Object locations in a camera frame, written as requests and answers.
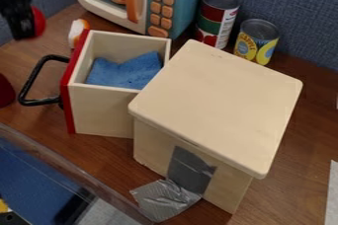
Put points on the blue cloth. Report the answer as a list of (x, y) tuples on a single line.
[(127, 71)]

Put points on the red round toy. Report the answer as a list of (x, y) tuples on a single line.
[(39, 21)]

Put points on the yellow can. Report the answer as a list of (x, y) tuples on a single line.
[(256, 43)]

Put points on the white board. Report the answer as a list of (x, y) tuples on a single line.
[(332, 196)]

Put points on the white and orange toy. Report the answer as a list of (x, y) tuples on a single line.
[(77, 30)]

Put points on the cabinet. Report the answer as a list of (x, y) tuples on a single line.
[(215, 104)]

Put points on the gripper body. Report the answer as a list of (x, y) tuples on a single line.
[(18, 8)]

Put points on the drawer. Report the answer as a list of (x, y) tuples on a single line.
[(101, 110)]

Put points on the dark red toy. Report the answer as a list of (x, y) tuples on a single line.
[(5, 90)]

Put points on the red and green can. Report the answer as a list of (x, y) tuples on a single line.
[(218, 21)]

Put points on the grey tape strip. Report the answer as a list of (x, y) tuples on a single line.
[(176, 189)]

